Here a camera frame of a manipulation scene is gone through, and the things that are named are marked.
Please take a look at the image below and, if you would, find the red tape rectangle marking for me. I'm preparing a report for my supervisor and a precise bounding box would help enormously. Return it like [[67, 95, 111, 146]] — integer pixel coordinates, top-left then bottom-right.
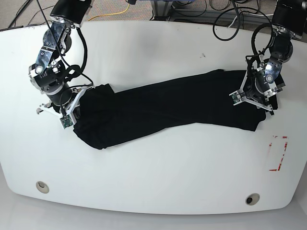
[[266, 136, 288, 172]]

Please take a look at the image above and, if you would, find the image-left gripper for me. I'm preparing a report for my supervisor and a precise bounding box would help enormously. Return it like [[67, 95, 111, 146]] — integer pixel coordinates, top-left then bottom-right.
[[36, 85, 94, 117]]

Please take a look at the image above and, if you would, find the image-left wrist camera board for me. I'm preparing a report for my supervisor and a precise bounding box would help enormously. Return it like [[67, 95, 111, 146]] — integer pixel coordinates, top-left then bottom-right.
[[60, 115, 73, 129]]

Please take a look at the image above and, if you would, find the black t-shirt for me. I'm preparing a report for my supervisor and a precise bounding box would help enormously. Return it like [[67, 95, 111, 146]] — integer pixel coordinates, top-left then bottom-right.
[[73, 69, 266, 150]]

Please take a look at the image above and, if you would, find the black cable image-left floor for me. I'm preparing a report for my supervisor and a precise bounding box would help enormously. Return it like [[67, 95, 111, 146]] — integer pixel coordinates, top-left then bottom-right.
[[7, 0, 51, 29]]

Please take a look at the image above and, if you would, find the table grommet hole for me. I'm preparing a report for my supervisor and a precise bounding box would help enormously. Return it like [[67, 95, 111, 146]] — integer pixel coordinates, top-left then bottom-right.
[[36, 181, 49, 194], [245, 193, 260, 206]]

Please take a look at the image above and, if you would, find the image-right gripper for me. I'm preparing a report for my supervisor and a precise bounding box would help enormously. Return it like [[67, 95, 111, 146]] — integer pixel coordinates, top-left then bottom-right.
[[237, 55, 285, 116]]

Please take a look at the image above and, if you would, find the left table grommet hole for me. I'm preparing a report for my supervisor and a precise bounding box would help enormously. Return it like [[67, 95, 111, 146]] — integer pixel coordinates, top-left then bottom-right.
[[36, 181, 49, 194]]

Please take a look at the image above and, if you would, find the right table grommet hole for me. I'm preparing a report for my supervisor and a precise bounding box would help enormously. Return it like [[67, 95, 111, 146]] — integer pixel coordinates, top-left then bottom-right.
[[245, 193, 260, 206]]

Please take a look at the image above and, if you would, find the aluminium frame stand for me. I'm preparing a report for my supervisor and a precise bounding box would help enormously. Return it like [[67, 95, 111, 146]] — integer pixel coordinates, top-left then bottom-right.
[[150, 0, 232, 24]]

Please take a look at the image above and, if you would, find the yellow cable on floor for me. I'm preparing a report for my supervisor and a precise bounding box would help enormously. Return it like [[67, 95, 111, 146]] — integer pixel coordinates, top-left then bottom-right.
[[88, 1, 130, 22]]

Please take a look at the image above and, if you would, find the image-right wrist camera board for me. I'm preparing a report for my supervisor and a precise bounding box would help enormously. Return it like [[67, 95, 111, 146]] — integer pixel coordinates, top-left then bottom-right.
[[229, 91, 243, 106]]

